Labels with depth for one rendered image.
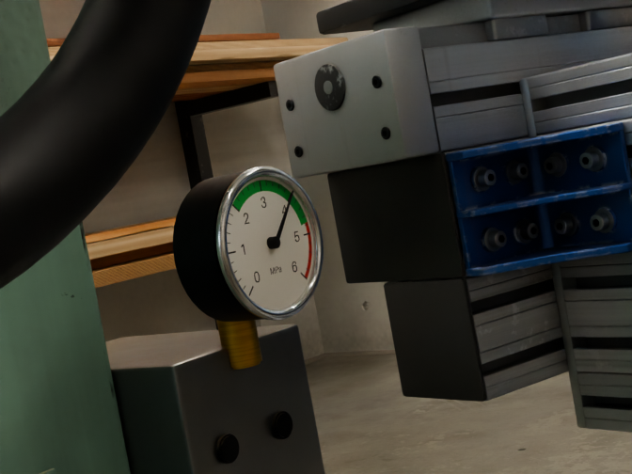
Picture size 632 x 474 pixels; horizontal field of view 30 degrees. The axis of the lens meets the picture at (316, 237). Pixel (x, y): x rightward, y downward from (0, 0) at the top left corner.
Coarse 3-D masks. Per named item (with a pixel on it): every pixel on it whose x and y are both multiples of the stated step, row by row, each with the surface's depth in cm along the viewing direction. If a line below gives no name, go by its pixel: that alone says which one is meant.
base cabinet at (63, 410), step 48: (48, 288) 47; (0, 336) 45; (48, 336) 47; (96, 336) 48; (0, 384) 45; (48, 384) 46; (96, 384) 48; (0, 432) 44; (48, 432) 46; (96, 432) 48
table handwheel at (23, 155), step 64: (128, 0) 27; (192, 0) 28; (64, 64) 26; (128, 64) 26; (0, 128) 24; (64, 128) 24; (128, 128) 26; (0, 192) 23; (64, 192) 24; (0, 256) 23
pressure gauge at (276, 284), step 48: (192, 192) 48; (240, 192) 47; (288, 192) 49; (192, 240) 46; (240, 240) 46; (288, 240) 49; (192, 288) 47; (240, 288) 46; (288, 288) 48; (240, 336) 49
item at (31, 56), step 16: (0, 0) 46; (16, 0) 47; (32, 0) 48; (0, 16) 46; (16, 16) 47; (32, 16) 48; (0, 32) 46; (16, 32) 47; (32, 32) 48; (0, 48) 46; (16, 48) 47; (32, 48) 47; (0, 64) 46; (16, 64) 47; (32, 64) 47; (48, 64) 48; (0, 80) 46; (16, 80) 47; (32, 80) 47; (0, 96) 46; (16, 96) 47; (0, 112) 46
